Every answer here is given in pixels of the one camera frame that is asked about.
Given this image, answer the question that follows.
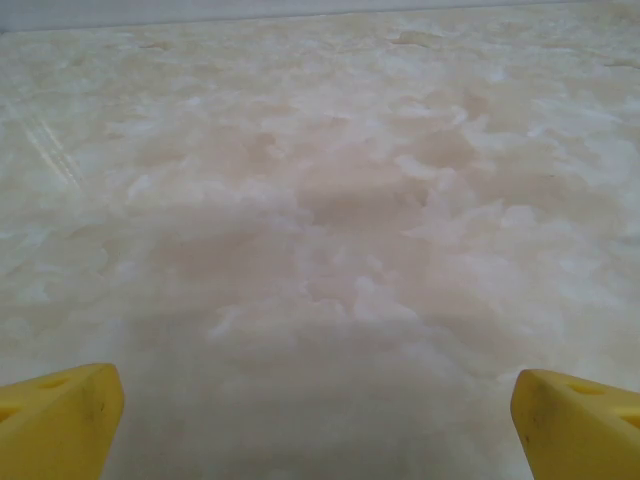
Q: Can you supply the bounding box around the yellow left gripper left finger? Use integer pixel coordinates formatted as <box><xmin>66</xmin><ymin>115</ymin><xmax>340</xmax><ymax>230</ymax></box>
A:
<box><xmin>0</xmin><ymin>363</ymin><xmax>125</xmax><ymax>480</ymax></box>

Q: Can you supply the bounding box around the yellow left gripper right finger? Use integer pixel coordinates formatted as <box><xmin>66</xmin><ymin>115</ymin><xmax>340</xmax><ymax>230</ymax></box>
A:
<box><xmin>514</xmin><ymin>368</ymin><xmax>640</xmax><ymax>480</ymax></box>

